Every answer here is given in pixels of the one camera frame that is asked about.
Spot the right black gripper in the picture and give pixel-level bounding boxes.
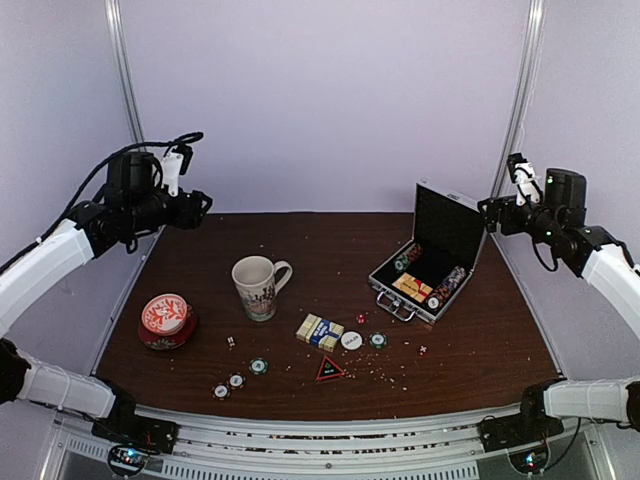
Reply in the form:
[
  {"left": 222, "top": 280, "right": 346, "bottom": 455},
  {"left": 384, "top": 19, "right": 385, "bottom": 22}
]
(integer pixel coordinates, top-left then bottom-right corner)
[{"left": 477, "top": 194, "right": 561, "bottom": 244}]

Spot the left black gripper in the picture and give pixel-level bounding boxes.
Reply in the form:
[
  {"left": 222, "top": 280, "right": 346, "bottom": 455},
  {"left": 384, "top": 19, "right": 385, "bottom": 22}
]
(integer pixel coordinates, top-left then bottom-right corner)
[{"left": 125, "top": 187, "right": 211, "bottom": 233}]

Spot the aluminium poker case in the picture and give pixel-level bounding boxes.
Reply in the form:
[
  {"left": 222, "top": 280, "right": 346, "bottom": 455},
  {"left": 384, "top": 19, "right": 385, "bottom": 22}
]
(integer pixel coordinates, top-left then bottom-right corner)
[{"left": 368, "top": 178, "right": 486, "bottom": 326}]

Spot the blue yellow card deck box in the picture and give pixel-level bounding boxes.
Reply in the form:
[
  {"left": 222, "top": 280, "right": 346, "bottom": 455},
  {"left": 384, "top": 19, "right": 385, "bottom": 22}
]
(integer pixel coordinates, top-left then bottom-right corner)
[{"left": 295, "top": 313, "right": 345, "bottom": 353}]

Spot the white dealer button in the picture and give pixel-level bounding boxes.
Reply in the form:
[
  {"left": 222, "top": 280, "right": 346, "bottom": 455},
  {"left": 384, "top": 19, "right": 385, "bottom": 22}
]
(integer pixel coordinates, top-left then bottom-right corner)
[{"left": 340, "top": 331, "right": 363, "bottom": 351}]

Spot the black red triangle all-in marker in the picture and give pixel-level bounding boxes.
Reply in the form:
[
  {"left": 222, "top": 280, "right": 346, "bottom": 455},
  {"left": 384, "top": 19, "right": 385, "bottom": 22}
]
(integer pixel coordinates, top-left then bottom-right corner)
[{"left": 315, "top": 356, "right": 346, "bottom": 383}]

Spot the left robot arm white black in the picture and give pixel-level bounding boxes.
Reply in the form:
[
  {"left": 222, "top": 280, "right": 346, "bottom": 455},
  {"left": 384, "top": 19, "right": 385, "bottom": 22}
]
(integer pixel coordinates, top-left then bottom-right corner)
[{"left": 1, "top": 144, "right": 213, "bottom": 444}]

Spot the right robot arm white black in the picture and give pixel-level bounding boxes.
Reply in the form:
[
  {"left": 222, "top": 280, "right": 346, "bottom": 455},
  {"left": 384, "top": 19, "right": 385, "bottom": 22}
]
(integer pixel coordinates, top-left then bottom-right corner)
[{"left": 477, "top": 163, "right": 639, "bottom": 442}]

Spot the blue purple chip stack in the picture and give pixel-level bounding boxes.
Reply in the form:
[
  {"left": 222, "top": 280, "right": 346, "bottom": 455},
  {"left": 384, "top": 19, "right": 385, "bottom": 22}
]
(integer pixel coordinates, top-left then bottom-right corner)
[{"left": 426, "top": 266, "right": 467, "bottom": 311}]

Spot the white decorated mug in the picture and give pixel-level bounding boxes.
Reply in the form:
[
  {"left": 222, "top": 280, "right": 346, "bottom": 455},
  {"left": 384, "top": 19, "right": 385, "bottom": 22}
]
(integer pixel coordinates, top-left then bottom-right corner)
[{"left": 231, "top": 255, "right": 293, "bottom": 322}]

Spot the green red chip stack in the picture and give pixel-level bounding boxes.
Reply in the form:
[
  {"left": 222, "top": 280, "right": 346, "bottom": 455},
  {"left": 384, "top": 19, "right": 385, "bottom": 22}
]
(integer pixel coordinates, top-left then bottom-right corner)
[{"left": 393, "top": 243, "right": 423, "bottom": 273}]

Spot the red patterned bowl with lid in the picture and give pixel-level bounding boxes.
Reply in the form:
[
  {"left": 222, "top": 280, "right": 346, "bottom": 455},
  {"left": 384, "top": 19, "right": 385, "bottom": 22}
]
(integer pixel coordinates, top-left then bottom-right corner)
[{"left": 138, "top": 293, "right": 198, "bottom": 351}]

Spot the red yellow card deck box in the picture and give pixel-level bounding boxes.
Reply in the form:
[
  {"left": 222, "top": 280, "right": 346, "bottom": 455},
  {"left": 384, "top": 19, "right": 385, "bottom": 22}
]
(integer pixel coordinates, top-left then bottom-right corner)
[{"left": 392, "top": 272, "right": 433, "bottom": 303}]

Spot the green poker chip centre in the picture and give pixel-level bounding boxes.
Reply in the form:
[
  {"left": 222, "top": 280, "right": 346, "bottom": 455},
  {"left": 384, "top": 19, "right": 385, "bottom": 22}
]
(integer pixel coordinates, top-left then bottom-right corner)
[{"left": 249, "top": 357, "right": 269, "bottom": 375}]

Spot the green poker chip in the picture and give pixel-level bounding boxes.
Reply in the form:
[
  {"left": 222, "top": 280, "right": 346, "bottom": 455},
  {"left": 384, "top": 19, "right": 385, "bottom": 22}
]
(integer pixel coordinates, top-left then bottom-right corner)
[
  {"left": 368, "top": 332, "right": 388, "bottom": 349},
  {"left": 249, "top": 357, "right": 269, "bottom": 375}
]

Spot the poker chip white centre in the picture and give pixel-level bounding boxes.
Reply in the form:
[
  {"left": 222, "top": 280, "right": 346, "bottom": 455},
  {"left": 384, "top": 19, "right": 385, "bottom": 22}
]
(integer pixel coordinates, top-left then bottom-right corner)
[{"left": 228, "top": 373, "right": 246, "bottom": 390}]

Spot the green poker chip right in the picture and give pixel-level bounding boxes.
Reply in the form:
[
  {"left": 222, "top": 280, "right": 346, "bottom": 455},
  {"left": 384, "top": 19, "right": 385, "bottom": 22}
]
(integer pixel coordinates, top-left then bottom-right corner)
[{"left": 368, "top": 332, "right": 388, "bottom": 349}]

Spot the poker chip front left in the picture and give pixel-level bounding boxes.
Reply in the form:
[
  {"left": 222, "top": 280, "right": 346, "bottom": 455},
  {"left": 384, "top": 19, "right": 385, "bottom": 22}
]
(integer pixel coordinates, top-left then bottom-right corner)
[{"left": 211, "top": 383, "right": 231, "bottom": 400}]

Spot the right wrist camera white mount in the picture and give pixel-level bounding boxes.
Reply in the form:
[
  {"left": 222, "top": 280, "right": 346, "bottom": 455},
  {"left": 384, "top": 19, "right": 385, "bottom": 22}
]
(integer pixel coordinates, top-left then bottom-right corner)
[{"left": 507, "top": 153, "right": 543, "bottom": 207}]

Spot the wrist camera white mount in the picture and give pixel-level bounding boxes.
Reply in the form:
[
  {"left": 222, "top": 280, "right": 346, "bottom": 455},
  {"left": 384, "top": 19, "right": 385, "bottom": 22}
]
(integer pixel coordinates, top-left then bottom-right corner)
[
  {"left": 507, "top": 153, "right": 543, "bottom": 207},
  {"left": 160, "top": 144, "right": 193, "bottom": 197}
]

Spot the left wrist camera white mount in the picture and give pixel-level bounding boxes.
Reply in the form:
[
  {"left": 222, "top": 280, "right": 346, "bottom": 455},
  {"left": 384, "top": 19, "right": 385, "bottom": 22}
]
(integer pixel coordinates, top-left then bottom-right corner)
[{"left": 160, "top": 144, "right": 193, "bottom": 197}]

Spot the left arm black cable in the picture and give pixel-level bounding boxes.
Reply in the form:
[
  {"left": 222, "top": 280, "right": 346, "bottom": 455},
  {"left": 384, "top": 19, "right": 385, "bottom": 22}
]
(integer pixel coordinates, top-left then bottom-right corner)
[{"left": 0, "top": 131, "right": 205, "bottom": 271}]

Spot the right aluminium frame post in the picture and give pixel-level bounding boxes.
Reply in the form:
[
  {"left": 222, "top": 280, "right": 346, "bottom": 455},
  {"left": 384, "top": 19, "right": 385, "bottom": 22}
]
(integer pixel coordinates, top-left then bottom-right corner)
[{"left": 491, "top": 0, "right": 547, "bottom": 196}]

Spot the aluminium frame post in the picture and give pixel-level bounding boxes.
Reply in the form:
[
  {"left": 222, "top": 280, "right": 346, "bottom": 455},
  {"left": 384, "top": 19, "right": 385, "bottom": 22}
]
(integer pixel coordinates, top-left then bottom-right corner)
[
  {"left": 104, "top": 0, "right": 144, "bottom": 142},
  {"left": 491, "top": 0, "right": 547, "bottom": 196}
]

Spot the left aluminium frame post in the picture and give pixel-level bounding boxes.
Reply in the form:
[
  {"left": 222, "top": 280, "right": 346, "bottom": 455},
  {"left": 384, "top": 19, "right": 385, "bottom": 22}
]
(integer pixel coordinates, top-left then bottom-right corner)
[{"left": 104, "top": 0, "right": 144, "bottom": 142}]

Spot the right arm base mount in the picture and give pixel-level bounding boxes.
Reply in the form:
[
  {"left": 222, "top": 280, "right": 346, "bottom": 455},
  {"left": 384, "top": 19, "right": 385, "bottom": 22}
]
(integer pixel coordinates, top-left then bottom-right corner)
[{"left": 478, "top": 414, "right": 564, "bottom": 476}]

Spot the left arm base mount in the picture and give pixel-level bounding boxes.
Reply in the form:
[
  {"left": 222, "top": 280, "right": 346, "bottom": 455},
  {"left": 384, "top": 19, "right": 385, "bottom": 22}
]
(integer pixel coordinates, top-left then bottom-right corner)
[{"left": 89, "top": 415, "right": 179, "bottom": 479}]

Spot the front aluminium rail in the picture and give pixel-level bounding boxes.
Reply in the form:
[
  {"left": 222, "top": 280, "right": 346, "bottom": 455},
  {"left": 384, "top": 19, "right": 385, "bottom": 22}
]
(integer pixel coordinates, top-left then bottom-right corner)
[{"left": 35, "top": 405, "right": 622, "bottom": 479}]

